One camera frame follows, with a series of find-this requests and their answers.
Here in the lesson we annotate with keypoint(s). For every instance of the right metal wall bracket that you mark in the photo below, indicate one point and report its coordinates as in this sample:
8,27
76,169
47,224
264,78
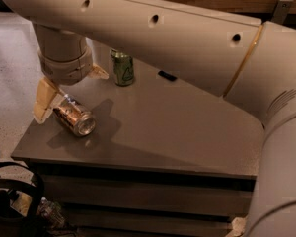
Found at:
281,11

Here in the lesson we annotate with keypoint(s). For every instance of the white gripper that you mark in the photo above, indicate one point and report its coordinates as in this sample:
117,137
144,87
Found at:
66,70

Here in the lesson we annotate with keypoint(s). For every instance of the grey table with drawers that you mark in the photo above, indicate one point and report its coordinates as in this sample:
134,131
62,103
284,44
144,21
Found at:
165,160

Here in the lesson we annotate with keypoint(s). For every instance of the green soda can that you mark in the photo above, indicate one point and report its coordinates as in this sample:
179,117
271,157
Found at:
122,68

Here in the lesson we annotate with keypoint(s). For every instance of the black headphones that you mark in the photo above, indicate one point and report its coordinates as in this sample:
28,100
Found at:
13,223

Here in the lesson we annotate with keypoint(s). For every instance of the crumpled plastic bottle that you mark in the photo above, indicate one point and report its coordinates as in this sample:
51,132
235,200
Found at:
51,213

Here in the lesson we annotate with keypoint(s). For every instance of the orange soda can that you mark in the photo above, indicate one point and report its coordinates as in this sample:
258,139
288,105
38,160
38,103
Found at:
75,116

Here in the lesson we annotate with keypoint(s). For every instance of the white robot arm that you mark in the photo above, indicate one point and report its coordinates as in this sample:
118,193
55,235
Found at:
250,63

